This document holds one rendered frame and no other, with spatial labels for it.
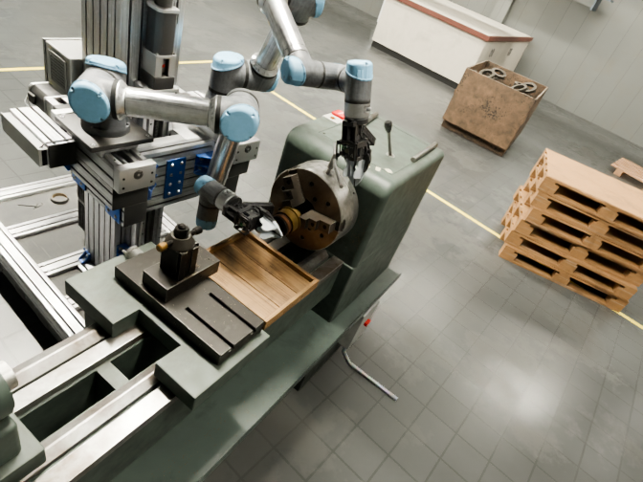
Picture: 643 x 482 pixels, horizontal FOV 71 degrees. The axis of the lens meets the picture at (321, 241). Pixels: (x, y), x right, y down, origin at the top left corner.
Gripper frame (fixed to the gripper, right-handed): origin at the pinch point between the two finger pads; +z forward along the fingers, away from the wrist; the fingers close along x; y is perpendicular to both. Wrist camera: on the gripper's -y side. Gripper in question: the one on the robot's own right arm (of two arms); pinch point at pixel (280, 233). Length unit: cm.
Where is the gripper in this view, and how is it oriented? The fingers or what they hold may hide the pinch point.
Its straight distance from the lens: 150.2
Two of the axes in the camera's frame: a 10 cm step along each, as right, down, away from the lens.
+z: 7.9, 5.4, -3.1
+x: 2.9, -7.6, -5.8
